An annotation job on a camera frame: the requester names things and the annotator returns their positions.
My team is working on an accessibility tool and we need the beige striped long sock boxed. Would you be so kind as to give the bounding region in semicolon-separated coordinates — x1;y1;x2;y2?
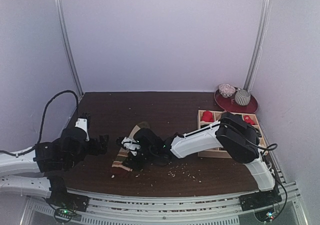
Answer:
111;121;150;179

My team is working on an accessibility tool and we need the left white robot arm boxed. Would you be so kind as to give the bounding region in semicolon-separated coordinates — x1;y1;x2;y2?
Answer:
0;128;110;211

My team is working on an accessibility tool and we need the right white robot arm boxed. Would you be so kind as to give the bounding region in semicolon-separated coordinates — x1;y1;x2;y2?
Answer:
116;112;278;206

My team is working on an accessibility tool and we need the wooden compartment box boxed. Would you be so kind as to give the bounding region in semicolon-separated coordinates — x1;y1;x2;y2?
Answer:
198;110;270;163

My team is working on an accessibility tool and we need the red round plate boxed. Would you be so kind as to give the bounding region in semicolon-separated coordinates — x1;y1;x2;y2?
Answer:
214;89;259;114

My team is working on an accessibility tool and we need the white dotted bowl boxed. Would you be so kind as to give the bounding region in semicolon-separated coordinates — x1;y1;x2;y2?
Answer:
218;83;236;98

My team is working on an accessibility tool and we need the red patterned rolled sock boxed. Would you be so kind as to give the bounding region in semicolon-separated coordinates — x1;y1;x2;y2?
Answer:
243;115;255;126

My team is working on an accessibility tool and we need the grey striped cup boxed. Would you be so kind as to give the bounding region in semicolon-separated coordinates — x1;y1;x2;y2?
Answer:
234;89;251;107

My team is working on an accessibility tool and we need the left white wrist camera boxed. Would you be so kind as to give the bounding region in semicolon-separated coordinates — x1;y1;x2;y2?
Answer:
75;112;91;142

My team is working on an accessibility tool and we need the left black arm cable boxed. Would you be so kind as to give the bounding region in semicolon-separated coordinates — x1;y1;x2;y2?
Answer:
0;89;80;158

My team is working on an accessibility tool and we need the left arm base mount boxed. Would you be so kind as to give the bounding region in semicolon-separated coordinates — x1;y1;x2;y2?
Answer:
43;193;90;225

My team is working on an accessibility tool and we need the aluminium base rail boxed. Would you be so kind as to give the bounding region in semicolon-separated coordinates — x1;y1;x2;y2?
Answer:
18;182;311;225

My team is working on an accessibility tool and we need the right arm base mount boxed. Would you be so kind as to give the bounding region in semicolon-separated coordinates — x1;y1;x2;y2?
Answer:
239;191;282;223

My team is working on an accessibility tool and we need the left aluminium frame post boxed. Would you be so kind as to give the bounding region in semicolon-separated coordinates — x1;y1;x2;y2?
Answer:
54;0;84;97

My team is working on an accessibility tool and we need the aluminium frame post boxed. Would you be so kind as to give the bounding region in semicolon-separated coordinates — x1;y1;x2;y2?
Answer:
54;0;84;97
243;0;272;93

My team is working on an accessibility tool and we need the right aluminium frame post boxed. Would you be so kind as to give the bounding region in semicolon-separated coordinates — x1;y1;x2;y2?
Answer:
243;0;272;93

